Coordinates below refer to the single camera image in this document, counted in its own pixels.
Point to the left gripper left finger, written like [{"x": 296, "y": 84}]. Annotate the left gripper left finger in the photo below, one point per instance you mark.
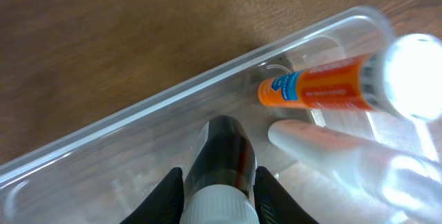
[{"x": 164, "y": 205}]

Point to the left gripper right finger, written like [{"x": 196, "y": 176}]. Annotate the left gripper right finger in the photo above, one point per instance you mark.
[{"x": 273, "y": 204}]

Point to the dark brown bottle white cap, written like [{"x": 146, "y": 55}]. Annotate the dark brown bottle white cap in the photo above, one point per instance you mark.
[{"x": 218, "y": 186}]

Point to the white plastic bottle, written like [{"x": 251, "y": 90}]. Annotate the white plastic bottle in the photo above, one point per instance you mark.
[{"x": 397, "y": 178}]

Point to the orange tube white cap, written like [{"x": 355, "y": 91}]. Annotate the orange tube white cap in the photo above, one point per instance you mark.
[{"x": 399, "y": 80}]

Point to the clear plastic container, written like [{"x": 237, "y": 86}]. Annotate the clear plastic container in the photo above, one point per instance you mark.
[{"x": 102, "y": 173}]

